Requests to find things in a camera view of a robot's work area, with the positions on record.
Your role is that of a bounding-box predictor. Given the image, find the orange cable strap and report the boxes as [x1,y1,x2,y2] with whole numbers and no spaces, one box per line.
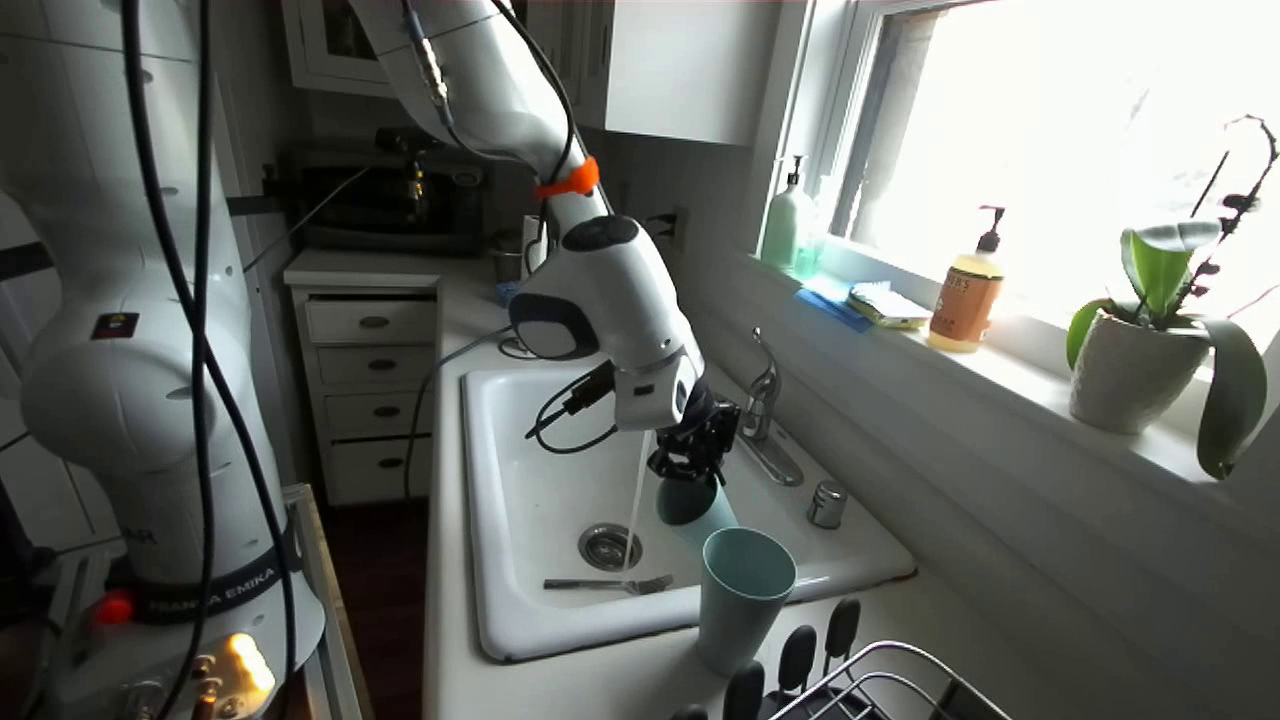
[534,155,603,209]

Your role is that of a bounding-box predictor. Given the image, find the yellow sponge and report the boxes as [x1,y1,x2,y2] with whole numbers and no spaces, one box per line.
[843,275,932,332]

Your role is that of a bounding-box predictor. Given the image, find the wrist camera mount block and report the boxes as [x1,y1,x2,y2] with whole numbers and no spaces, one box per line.
[610,350,707,433]

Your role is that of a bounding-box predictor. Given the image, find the wall outlet plate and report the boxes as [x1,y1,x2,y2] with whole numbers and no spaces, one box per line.
[644,204,682,250]

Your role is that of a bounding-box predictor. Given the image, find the glass door wall cabinet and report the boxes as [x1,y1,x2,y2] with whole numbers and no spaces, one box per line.
[275,0,405,98]

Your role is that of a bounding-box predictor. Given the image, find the amber soap pump bottle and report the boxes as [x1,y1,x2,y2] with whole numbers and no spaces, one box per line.
[926,199,1013,350]

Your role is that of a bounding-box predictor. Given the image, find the green soap pump bottle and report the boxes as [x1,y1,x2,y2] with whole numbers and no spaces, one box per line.
[757,155,809,270]

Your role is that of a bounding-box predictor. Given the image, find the chrome sink hole cap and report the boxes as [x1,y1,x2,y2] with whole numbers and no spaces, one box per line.
[804,476,853,533]

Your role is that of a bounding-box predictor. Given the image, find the white drawer cabinet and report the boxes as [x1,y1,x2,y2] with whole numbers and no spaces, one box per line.
[281,250,451,512]

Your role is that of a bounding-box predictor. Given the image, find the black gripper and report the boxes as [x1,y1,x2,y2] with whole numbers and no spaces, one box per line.
[647,382,743,519]

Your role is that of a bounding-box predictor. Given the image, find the black countertop appliance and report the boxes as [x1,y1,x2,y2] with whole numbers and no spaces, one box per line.
[262,122,490,256]

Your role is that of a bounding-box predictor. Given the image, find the small indicator light block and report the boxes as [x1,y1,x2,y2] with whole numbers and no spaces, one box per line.
[193,631,285,720]

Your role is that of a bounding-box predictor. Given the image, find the white framed window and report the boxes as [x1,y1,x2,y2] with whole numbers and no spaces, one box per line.
[794,0,1280,337]

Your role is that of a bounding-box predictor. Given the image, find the metal sink drain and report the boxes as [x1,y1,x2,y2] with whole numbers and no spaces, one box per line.
[575,519,647,576]

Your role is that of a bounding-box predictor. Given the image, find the white wall cabinet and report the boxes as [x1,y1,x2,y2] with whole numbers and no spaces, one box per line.
[603,0,784,152]

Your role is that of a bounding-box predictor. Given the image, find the white ceramic sink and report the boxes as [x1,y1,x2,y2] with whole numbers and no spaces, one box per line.
[454,354,918,667]

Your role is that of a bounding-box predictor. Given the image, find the small green glass jar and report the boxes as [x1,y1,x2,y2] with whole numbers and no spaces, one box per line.
[794,196,830,280]

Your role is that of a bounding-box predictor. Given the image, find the orchid in white pot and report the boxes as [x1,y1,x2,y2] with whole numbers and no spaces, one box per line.
[1058,112,1280,483]

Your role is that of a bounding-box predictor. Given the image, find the blue sponge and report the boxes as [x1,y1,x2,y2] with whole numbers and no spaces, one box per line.
[794,268,871,324]

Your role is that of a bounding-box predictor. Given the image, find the metal fork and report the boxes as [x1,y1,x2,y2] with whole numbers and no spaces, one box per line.
[541,572,674,601]

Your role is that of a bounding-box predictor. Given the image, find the wire dish rack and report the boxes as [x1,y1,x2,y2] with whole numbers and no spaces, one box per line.
[671,595,1014,720]

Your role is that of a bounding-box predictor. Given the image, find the black mounting bar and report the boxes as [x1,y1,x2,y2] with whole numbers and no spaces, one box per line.
[0,236,60,282]

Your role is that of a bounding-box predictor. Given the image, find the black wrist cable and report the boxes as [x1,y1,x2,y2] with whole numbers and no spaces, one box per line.
[520,354,622,458]

